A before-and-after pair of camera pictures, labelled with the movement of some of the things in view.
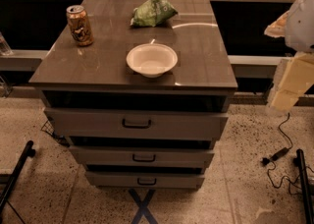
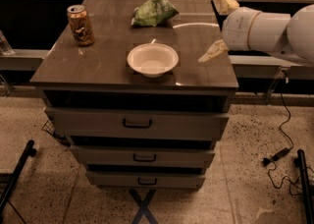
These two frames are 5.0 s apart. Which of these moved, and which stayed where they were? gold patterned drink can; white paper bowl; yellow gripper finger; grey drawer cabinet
Moved: yellow gripper finger
Stayed: gold patterned drink can; grey drawer cabinet; white paper bowl
